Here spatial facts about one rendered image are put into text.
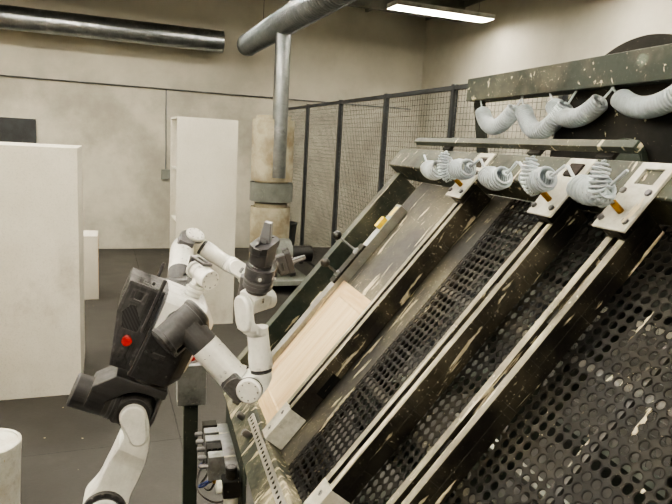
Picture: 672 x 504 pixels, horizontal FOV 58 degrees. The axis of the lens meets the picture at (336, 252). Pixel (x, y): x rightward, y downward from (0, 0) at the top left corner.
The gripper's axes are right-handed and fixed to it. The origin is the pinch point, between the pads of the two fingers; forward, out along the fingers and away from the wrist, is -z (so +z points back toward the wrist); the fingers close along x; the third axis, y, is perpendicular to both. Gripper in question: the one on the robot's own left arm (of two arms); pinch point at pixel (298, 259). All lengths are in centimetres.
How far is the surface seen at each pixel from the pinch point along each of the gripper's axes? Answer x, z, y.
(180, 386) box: 38, 62, -2
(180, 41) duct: -184, -36, -735
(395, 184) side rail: -17, -53, -8
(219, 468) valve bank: 52, 55, 45
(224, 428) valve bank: 52, 50, 19
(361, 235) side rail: 0.6, -31.6, -8.2
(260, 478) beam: 42, 42, 77
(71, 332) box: 54, 137, -200
